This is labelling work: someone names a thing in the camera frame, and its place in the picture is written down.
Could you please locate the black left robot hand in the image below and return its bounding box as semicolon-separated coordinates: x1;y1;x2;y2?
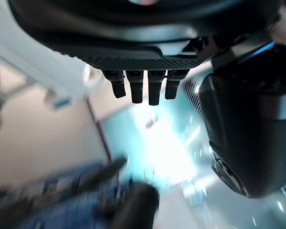
8;0;286;199

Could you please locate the blue seat wheelchair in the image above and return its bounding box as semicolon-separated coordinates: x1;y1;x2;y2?
0;156;161;229

